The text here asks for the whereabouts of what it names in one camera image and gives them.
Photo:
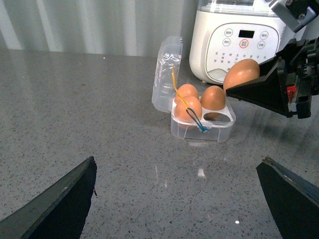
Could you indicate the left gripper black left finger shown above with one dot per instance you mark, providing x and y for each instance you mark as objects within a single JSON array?
[{"x": 59, "y": 212}]

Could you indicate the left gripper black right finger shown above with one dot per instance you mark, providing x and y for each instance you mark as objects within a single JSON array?
[{"x": 292, "y": 200}]

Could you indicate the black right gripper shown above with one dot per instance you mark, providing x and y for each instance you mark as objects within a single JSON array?
[{"x": 286, "y": 93}]

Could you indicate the brown egg carried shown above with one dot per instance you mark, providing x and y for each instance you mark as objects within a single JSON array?
[{"x": 241, "y": 72}]

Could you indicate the brown egg back right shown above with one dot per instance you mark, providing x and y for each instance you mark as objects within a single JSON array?
[{"x": 213, "y": 98}]

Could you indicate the brown egg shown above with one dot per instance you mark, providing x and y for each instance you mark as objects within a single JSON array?
[
  {"x": 213, "y": 98},
  {"x": 182, "y": 116},
  {"x": 186, "y": 90}
]

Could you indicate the clear plastic egg box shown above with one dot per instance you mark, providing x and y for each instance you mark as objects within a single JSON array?
[{"x": 219, "y": 123}]

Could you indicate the brown egg back left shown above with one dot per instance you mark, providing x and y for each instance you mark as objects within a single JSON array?
[{"x": 186, "y": 90}]

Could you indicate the brown egg front left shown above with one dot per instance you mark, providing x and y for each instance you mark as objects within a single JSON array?
[{"x": 182, "y": 116}]

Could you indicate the white Joyoung soymilk maker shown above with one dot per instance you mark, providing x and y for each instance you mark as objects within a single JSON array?
[{"x": 227, "y": 31}]

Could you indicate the yellow blue rubber band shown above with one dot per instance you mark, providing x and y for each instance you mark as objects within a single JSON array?
[{"x": 194, "y": 117}]

